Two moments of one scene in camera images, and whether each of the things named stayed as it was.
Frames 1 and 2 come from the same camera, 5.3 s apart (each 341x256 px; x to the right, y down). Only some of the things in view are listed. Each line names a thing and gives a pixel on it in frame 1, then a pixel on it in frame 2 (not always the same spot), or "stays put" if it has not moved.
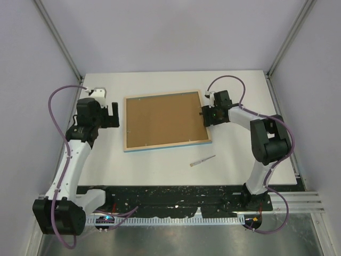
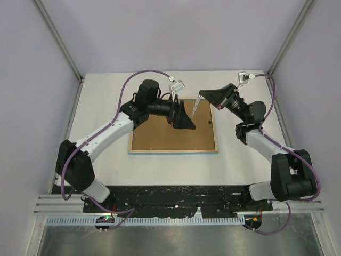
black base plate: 178,201 stays put
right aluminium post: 306,11 stays put
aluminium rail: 297,202 stays put
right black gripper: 207,111 to 221,97
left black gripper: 111,121 to 179,118
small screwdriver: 192,165 to 196,103
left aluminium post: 62,44 stays put
